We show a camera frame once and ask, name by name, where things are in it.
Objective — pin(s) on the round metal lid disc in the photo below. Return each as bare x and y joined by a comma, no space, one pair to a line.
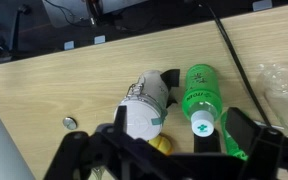
70,123

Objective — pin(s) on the clear glass carafe bottle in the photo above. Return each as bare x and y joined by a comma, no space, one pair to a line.
284,86

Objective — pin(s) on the grey table edge bracket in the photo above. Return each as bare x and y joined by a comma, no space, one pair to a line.
99,39
69,45
261,4

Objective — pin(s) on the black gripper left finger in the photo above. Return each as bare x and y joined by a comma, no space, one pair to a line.
74,153

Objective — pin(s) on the white clamp-lid canister jar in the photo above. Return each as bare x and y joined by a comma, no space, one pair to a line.
144,100

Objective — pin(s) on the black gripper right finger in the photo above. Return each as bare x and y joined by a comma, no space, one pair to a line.
270,150

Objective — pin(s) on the tall green bottle white cap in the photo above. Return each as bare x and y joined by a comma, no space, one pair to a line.
200,90

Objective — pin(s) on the small yellow pumpkin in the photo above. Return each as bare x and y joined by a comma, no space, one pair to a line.
162,145

